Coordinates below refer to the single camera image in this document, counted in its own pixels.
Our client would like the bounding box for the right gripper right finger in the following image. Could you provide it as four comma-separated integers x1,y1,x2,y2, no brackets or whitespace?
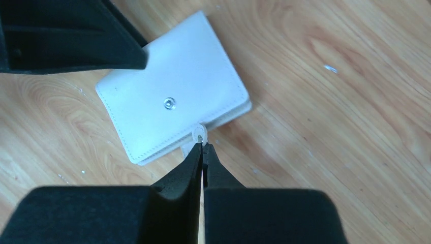
203,144,347,243

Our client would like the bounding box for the white leather card holder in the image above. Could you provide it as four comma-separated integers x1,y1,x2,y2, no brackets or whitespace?
95,11,252,165

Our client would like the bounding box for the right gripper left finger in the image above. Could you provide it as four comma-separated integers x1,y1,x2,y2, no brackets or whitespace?
1,143,203,243

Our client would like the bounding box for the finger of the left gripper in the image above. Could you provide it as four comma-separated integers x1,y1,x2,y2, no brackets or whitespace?
1,0,148,75

